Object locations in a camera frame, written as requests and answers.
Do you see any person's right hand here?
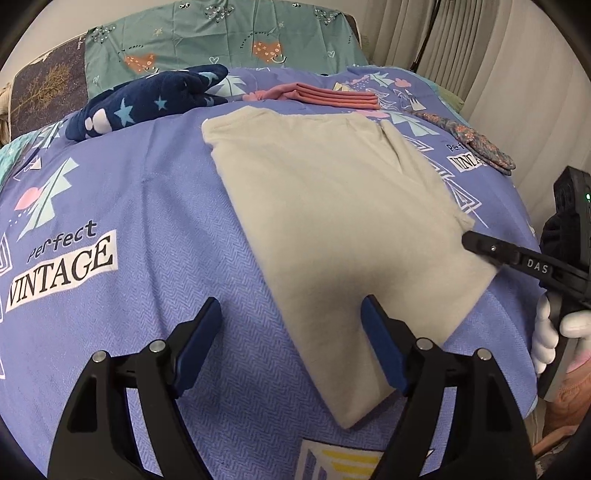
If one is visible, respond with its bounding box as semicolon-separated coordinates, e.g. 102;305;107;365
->
530;296;591;376

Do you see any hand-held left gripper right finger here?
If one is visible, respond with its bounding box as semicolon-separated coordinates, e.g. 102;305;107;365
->
361;294;535;480

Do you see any green bed sheet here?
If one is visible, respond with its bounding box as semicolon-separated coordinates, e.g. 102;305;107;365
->
433;82;464;109

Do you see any navy star-print plush cloth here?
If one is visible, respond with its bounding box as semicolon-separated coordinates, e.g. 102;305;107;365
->
65;64;232;142

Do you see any floral patterned cloth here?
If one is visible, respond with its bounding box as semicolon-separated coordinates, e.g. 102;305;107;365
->
406;109;517;176

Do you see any person's right forearm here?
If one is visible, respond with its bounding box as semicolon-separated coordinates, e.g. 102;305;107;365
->
551;342;591;416

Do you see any grey curtain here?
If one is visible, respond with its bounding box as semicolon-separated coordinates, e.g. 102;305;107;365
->
365;0;591;227

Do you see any dark tree-print pillow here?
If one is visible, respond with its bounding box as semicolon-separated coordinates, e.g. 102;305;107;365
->
9;51;92;136

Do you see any blue printed blanket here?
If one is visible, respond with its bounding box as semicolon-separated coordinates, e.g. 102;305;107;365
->
0;65;546;480

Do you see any teal printed pillow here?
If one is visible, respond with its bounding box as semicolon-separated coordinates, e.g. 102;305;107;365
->
85;0;370;100

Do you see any beige shirt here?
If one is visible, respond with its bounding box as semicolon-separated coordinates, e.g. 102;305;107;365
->
201;105;499;429

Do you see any pink folded cloth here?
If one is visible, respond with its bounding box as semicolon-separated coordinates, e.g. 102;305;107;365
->
242;83;382;112

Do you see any teal navy printed blanket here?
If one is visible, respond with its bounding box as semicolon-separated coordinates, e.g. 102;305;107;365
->
0;129;49;188

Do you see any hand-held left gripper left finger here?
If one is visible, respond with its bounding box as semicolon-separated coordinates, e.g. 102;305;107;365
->
47;296;223;480

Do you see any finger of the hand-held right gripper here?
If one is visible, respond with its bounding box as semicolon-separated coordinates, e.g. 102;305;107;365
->
462;230;523;272

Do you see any black floor lamp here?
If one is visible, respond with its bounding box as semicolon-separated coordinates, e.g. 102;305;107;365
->
414;0;451;71

